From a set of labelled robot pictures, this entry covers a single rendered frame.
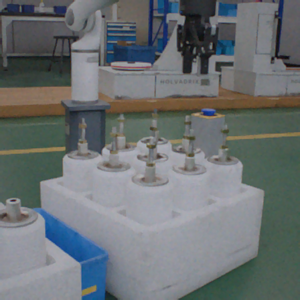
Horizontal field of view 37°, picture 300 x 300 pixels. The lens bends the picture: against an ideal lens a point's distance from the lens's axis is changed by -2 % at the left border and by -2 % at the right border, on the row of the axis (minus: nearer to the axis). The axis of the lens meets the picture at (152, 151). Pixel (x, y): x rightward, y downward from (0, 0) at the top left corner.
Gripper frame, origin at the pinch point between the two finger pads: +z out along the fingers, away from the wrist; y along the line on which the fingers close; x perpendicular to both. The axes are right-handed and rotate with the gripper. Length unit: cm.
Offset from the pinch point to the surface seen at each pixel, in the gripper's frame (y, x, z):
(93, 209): -2.0, -21.3, 29.2
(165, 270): 12.0, -10.7, 38.4
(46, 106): -204, 7, 41
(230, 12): -465, 312, -38
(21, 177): -83, -26, 47
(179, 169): 0.2, -2.5, 21.6
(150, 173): 5.0, -11.6, 20.0
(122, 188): -2.5, -14.6, 25.5
